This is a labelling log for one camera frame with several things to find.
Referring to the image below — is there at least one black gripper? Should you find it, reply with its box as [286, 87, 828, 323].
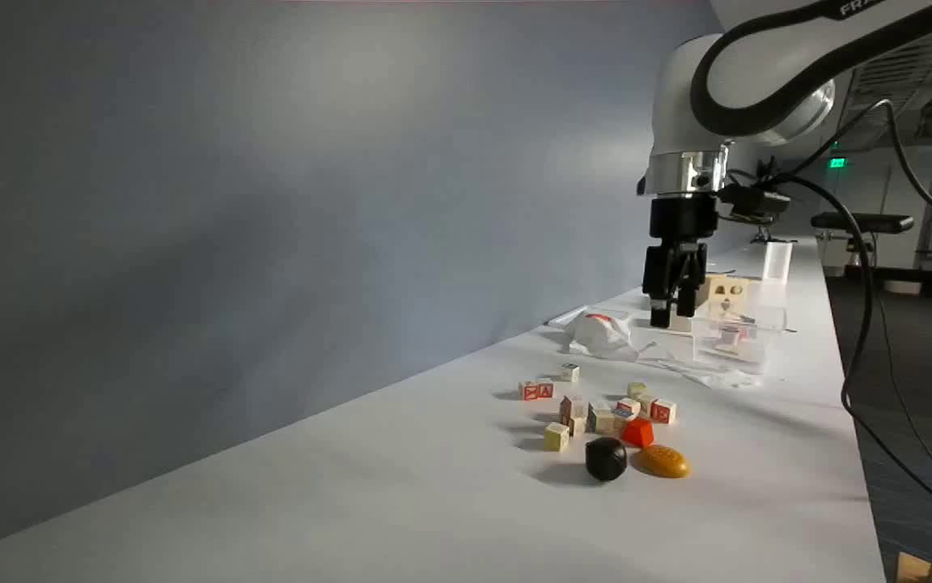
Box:
[639, 191, 720, 330]

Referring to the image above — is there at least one tan printed card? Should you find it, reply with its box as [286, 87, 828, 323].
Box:
[701, 271, 761, 323]

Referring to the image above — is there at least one clear plastic container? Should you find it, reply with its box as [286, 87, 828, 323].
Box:
[661, 268, 796, 394]

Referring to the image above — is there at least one white cloth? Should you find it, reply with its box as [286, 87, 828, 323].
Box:
[544, 303, 657, 365]

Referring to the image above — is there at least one clear plastic cup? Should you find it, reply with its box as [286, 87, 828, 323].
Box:
[761, 241, 796, 285]

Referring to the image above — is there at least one orange-red wooden block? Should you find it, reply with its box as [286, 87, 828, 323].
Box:
[618, 418, 661, 451]

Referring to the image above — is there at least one yellow toy burger bun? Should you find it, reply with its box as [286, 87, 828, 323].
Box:
[630, 445, 694, 483]

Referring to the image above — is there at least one black faceted ball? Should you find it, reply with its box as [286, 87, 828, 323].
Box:
[581, 435, 634, 486]

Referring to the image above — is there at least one long black cable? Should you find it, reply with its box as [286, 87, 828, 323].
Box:
[727, 165, 932, 538]

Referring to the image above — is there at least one black cable with grey sleeve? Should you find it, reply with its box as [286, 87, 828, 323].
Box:
[785, 93, 932, 241]

